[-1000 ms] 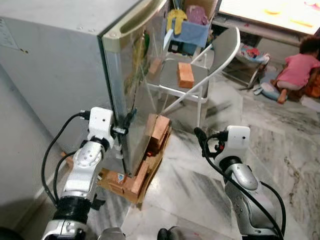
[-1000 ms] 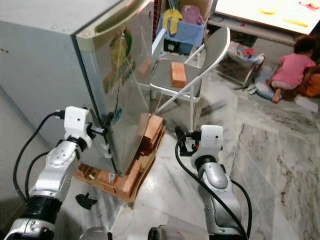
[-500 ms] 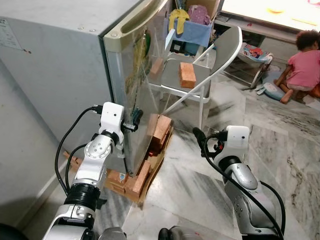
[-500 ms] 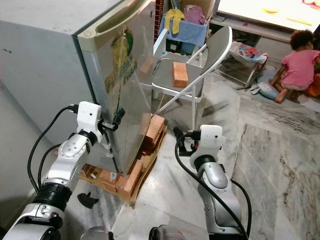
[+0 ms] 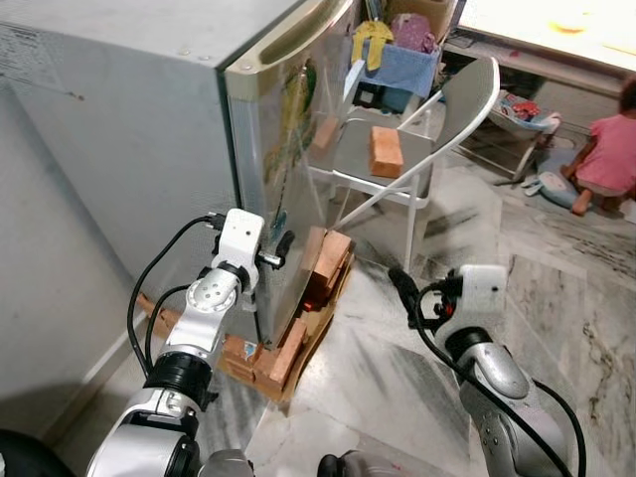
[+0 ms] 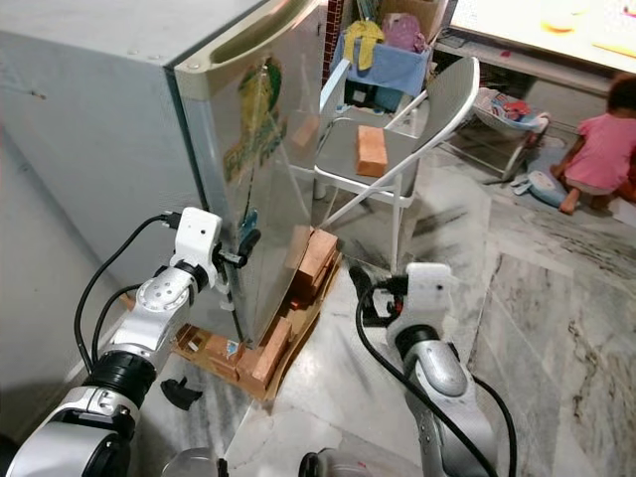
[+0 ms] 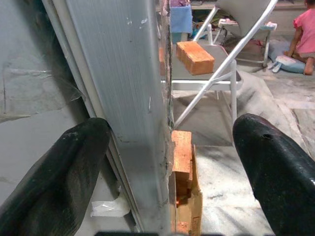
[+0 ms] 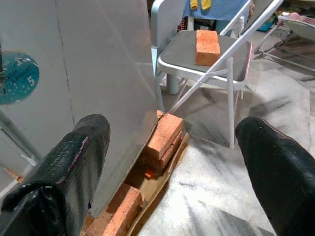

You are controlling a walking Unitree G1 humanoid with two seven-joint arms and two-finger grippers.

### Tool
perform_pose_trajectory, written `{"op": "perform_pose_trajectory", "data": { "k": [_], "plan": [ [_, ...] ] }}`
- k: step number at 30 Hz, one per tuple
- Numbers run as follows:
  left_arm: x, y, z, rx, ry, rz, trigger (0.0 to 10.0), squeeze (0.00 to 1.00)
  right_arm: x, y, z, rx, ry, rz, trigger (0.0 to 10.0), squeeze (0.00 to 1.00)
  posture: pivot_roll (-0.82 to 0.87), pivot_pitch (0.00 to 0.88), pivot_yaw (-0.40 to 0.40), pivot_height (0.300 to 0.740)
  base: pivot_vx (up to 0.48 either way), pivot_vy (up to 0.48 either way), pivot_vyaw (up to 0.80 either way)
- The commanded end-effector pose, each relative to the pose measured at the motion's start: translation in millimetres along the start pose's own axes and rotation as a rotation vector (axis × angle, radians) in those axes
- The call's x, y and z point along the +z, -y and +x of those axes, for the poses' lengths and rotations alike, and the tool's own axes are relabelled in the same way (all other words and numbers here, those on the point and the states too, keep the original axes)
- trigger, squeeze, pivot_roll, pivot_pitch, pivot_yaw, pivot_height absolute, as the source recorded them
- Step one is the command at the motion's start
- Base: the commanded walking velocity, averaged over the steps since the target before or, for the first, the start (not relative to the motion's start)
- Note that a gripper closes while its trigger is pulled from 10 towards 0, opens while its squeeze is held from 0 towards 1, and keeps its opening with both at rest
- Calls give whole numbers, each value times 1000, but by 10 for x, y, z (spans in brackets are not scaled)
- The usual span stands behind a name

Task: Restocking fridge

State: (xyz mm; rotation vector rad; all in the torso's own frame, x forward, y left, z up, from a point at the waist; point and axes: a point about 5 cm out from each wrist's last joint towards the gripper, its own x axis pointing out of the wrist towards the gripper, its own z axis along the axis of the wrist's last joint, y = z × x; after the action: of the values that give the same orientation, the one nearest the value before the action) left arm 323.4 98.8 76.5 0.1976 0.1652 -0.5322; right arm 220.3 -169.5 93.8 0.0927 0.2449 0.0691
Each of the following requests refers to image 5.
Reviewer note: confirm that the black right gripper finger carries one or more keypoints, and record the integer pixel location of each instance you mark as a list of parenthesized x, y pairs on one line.
[(403, 285)]

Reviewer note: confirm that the silver mini fridge door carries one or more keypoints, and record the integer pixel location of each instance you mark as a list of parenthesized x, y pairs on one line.
[(263, 179)]

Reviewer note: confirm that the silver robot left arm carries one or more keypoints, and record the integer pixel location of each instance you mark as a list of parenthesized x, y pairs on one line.
[(204, 298)]

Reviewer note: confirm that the silver mini fridge body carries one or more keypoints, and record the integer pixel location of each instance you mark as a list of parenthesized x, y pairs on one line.
[(119, 119)]

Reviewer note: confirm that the orange support brick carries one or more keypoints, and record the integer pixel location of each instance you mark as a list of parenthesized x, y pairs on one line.
[(328, 260), (283, 358)]

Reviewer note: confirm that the wooden pallet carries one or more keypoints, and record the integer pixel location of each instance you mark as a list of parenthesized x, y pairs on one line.
[(318, 320)]

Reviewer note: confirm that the lone orange brick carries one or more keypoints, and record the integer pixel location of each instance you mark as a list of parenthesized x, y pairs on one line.
[(386, 152)]

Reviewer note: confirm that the green yellow door sticker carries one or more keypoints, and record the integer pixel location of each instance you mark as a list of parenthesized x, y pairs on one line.
[(296, 109)]

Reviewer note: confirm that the pale slippers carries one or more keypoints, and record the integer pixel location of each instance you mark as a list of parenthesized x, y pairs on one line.
[(556, 189)]

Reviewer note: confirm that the white folding chair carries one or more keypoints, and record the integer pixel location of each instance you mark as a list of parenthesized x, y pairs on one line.
[(467, 99)]

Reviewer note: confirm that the grey robot left leg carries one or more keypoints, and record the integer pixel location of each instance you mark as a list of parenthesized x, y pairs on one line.
[(227, 465)]

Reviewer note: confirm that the baby bouncer seat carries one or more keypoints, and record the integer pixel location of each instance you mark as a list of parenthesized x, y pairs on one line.
[(522, 109)]

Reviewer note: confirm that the yellow cloth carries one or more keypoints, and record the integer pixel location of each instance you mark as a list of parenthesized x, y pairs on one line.
[(373, 40)]

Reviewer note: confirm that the child in pink dress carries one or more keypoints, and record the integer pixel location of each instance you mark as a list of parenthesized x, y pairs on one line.
[(611, 149)]

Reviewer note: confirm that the purple cloth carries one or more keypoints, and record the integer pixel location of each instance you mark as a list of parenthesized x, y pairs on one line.
[(412, 33)]

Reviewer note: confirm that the pale low table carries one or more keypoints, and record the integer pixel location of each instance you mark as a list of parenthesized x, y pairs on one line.
[(537, 20)]

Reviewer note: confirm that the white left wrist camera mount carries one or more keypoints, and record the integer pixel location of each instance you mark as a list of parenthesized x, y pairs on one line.
[(240, 237)]

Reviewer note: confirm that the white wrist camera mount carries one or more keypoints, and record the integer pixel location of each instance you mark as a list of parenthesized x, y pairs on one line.
[(240, 237), (485, 293)]

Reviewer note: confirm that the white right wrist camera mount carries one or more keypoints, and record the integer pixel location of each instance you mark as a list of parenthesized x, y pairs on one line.
[(485, 293)]

